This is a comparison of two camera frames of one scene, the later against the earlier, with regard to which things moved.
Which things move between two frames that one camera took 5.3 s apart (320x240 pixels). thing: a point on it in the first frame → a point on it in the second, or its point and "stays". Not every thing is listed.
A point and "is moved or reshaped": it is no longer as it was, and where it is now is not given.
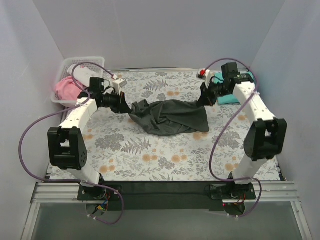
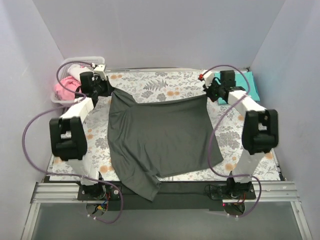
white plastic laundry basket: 96,64 stays
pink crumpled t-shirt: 66,89 stays
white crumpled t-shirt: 82,74 stays
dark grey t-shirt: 170,117 is moved or reshaped
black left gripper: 120,102 → 105,87
